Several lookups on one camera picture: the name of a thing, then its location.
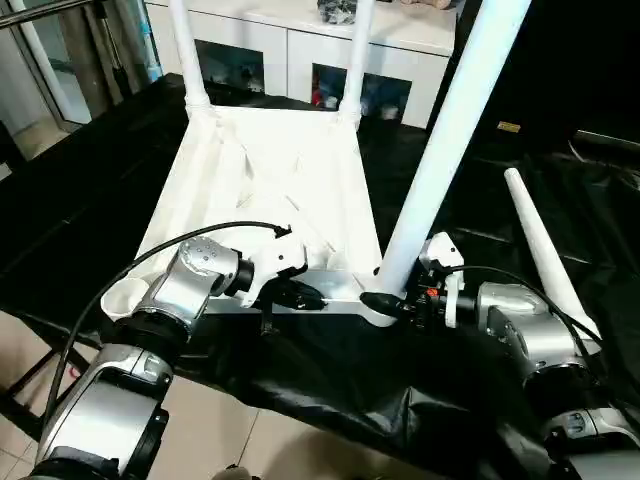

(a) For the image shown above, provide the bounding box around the white plastic table leg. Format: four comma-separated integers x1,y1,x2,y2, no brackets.
374,0,534,295
167,0,214,114
503,168,602,347
339,0,376,130

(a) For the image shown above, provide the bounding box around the white plastic table top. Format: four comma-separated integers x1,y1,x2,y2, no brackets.
99,102,406,330

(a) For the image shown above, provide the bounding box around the black plastic mat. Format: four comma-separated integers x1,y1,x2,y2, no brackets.
0,72,640,480

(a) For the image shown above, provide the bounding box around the grey rounded robot part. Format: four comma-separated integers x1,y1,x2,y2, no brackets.
214,463,257,480

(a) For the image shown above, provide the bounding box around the white sideboard cabinet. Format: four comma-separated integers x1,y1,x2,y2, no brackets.
142,0,459,129

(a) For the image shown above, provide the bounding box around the blue printed panel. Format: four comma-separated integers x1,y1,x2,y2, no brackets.
143,0,165,84

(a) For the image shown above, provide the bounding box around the clear bag of dark parts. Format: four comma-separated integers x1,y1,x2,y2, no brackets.
317,0,359,25

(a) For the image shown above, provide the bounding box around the black backdrop cloth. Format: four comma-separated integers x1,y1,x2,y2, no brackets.
429,0,640,136

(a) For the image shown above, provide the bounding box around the grey tripod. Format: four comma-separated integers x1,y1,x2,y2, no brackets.
64,0,147,109

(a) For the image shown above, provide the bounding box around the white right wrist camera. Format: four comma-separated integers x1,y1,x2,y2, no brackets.
418,232,466,330

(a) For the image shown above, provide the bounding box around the black folding stand frame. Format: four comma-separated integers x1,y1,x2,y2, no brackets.
0,309,101,442

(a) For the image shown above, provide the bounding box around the glass door metal frame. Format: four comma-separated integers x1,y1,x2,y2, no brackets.
0,0,96,126

